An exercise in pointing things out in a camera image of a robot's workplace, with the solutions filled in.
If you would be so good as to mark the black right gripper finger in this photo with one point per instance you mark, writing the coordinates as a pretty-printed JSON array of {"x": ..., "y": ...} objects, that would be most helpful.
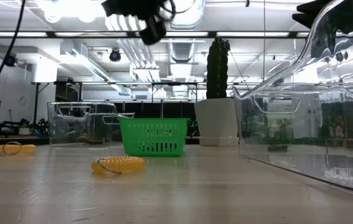
[
  {"x": 307, "y": 20},
  {"x": 314, "y": 7}
]

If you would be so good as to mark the black background robot arm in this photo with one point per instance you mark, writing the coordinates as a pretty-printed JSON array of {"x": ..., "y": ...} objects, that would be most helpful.
[{"x": 11, "y": 124}]

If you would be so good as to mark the black round ceiling lamp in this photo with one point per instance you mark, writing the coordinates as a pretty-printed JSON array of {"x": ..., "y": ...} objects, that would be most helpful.
[
  {"x": 10, "y": 60},
  {"x": 339, "y": 56},
  {"x": 115, "y": 55}
]

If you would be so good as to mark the large clear plastic bin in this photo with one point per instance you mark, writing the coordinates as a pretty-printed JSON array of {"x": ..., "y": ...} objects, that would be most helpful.
[{"x": 335, "y": 109}]

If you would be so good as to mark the green artificial cactus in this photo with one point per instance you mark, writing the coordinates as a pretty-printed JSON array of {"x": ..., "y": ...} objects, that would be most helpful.
[{"x": 217, "y": 77}]

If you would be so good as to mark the green plastic slotted basket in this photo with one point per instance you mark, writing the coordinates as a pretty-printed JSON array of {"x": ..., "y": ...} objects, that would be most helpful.
[{"x": 153, "y": 121}]

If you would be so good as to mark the small clear plastic bin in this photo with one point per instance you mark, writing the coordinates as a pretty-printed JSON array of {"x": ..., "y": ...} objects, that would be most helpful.
[{"x": 71, "y": 124}]

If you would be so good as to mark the white hexagonal plant pot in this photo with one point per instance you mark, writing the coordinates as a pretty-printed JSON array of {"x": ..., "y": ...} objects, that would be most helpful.
[{"x": 217, "y": 121}]

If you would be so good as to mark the black overhead frame beam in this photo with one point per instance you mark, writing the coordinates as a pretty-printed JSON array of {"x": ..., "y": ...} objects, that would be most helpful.
[{"x": 131, "y": 34}]

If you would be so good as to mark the white rectangular air duct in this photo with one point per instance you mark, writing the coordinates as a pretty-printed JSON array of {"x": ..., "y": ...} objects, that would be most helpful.
[{"x": 86, "y": 65}]

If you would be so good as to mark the black background workbench frame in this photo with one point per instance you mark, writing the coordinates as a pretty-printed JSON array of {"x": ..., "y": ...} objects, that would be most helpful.
[{"x": 173, "y": 83}]

